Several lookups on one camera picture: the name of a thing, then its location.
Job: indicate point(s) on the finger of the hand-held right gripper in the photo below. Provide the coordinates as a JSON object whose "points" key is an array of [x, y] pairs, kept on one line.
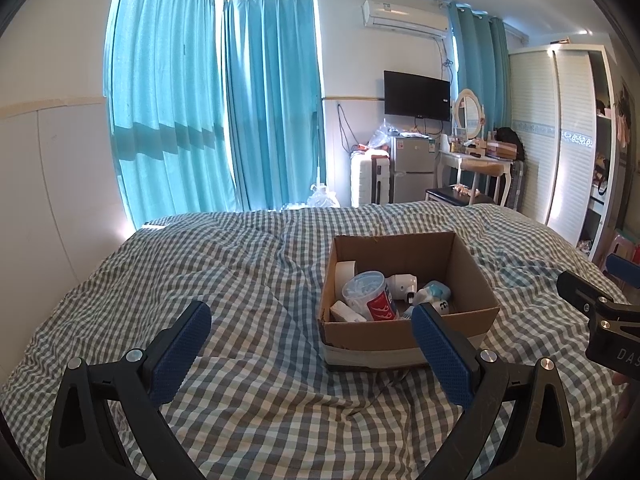
{"points": [[582, 292], [622, 266]]}

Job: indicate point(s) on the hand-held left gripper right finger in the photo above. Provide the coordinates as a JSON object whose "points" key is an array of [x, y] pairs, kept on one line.
{"points": [[440, 355]]}

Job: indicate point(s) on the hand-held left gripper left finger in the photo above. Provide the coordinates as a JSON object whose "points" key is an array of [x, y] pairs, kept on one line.
{"points": [[182, 350]]}

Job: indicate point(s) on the white soft item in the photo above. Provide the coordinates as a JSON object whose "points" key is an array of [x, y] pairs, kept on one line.
{"points": [[419, 298]]}

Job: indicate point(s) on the light blue packet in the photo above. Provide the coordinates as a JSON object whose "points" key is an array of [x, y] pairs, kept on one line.
{"points": [[436, 291]]}

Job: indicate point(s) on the brown cardboard box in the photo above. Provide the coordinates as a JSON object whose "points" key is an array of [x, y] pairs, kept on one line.
{"points": [[375, 340]]}

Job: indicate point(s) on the clear plastic bottle blue-red label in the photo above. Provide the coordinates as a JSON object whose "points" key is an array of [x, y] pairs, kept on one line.
{"points": [[372, 297]]}

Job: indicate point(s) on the small white bottle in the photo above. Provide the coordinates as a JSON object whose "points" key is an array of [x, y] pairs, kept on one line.
{"points": [[345, 312]]}

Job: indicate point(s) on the pink plastic stool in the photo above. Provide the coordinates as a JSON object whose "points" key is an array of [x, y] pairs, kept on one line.
{"points": [[625, 247]]}

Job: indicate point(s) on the white bottle with cap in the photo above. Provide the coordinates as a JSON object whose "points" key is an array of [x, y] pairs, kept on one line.
{"points": [[402, 285]]}

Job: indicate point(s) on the grey checked blanket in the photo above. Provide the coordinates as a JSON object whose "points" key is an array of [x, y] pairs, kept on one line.
{"points": [[225, 270]]}

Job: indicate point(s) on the white tape roll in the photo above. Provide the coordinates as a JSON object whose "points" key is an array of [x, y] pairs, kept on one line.
{"points": [[345, 272]]}

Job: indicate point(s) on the white wardrobe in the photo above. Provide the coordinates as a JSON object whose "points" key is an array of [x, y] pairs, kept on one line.
{"points": [[555, 135]]}

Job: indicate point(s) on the wooden chair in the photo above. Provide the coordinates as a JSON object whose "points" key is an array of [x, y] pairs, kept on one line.
{"points": [[480, 167]]}

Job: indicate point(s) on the black bag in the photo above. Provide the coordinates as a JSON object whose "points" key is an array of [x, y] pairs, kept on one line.
{"points": [[510, 140]]}

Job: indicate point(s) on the silver small fridge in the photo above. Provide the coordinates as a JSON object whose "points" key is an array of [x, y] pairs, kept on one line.
{"points": [[412, 170]]}

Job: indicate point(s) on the white dressing table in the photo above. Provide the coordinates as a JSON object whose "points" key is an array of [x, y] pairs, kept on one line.
{"points": [[450, 160]]}

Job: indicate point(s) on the white suitcase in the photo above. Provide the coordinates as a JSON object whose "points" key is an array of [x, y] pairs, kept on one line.
{"points": [[367, 180]]}

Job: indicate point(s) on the white plastic bag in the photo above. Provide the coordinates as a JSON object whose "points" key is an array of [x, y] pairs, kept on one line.
{"points": [[322, 196]]}

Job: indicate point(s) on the white oval mirror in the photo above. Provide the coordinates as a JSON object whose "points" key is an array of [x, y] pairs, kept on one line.
{"points": [[468, 115]]}

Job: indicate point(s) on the clear plastic bag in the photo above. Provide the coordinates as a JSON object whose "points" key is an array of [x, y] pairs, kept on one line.
{"points": [[381, 136]]}

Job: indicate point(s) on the wide teal curtain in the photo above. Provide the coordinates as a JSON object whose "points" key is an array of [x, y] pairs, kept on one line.
{"points": [[160, 110]]}

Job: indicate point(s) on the narrow teal curtain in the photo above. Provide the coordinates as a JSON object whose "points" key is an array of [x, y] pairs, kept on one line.
{"points": [[477, 55]]}

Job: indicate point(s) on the white air conditioner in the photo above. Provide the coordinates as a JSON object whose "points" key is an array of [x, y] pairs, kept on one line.
{"points": [[405, 16]]}

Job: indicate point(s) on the black wall television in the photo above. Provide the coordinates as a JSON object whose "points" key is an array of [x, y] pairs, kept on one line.
{"points": [[416, 94]]}

